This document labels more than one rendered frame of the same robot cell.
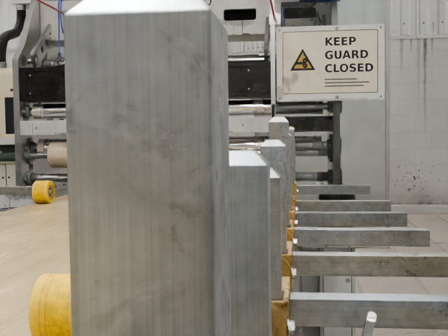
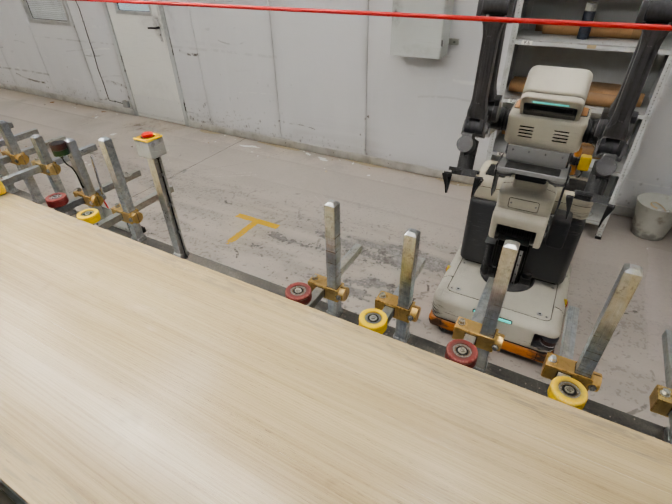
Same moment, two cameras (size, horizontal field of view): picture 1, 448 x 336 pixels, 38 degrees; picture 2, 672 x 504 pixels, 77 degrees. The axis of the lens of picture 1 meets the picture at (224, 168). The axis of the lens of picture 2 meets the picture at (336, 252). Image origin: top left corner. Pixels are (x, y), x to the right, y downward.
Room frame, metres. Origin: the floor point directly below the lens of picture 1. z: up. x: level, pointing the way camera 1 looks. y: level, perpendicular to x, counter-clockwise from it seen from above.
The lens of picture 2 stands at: (-1.26, 1.13, 1.75)
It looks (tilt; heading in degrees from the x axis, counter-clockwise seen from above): 36 degrees down; 293
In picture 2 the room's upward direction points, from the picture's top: 1 degrees counter-clockwise
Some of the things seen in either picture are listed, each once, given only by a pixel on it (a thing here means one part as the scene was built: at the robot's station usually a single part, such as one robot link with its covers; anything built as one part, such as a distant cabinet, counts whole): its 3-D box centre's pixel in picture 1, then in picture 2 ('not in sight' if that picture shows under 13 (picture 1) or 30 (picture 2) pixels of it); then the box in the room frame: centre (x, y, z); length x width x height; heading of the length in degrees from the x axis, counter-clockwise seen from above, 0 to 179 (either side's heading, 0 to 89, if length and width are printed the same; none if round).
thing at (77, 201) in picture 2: not in sight; (101, 190); (0.45, -0.09, 0.84); 0.43 x 0.03 x 0.04; 83
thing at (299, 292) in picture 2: not in sight; (299, 303); (-0.77, 0.28, 0.85); 0.08 x 0.08 x 0.11
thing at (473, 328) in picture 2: not in sight; (478, 335); (-1.30, 0.19, 0.83); 0.14 x 0.06 x 0.05; 173
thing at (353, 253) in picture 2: not in sight; (331, 279); (-0.79, 0.08, 0.81); 0.43 x 0.03 x 0.04; 83
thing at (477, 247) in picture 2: not in sight; (523, 218); (-1.42, -0.97, 0.59); 0.55 x 0.34 x 0.83; 173
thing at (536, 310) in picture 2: not in sight; (502, 291); (-1.41, -0.88, 0.16); 0.67 x 0.64 x 0.25; 83
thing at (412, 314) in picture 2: not in sight; (397, 307); (-1.05, 0.16, 0.83); 0.14 x 0.06 x 0.05; 173
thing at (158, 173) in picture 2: not in sight; (169, 209); (-0.09, 0.05, 0.93); 0.05 x 0.05 x 0.45; 83
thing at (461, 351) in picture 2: not in sight; (459, 363); (-1.26, 0.34, 0.85); 0.08 x 0.08 x 0.11
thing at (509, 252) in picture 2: not in sight; (492, 314); (-1.32, 0.19, 0.92); 0.04 x 0.04 x 0.48; 83
